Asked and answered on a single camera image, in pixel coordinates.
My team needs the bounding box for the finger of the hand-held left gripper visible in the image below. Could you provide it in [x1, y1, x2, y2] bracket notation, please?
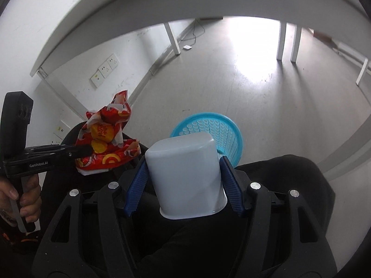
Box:
[27, 144, 94, 160]

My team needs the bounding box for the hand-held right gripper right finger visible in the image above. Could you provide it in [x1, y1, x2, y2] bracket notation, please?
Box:
[219, 155, 339, 278]

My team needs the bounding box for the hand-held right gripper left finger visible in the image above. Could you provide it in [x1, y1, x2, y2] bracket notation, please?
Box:
[32, 159, 150, 278]

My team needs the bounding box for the red snack wrapper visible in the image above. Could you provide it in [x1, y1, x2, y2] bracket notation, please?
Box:
[75, 90, 141, 177]

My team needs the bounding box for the white plastic cup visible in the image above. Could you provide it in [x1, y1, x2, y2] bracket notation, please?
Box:
[144, 132, 228, 219]

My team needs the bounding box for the blue plastic basket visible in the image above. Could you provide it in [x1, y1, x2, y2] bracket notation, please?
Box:
[170, 112, 243, 167]

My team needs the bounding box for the person's left hand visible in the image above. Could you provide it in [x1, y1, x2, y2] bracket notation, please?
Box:
[0, 173, 42, 224]

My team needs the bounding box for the white desk leg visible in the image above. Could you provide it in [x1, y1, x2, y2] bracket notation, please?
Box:
[163, 22, 182, 56]
[355, 58, 369, 86]
[290, 25, 302, 63]
[38, 67, 87, 120]
[276, 22, 287, 61]

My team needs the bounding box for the person's right leg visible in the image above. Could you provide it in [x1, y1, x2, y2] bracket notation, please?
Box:
[162, 154, 336, 278]

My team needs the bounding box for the dark orange-printed clothing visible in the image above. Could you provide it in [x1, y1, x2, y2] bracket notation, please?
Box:
[0, 208, 41, 256]

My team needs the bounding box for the white desk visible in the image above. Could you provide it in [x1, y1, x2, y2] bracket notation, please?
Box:
[307, 27, 371, 74]
[0, 0, 371, 77]

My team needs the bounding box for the white wall panel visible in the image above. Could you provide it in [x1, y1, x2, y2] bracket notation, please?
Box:
[53, 119, 72, 144]

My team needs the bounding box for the black cable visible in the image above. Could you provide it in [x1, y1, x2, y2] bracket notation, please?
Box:
[180, 18, 205, 46]

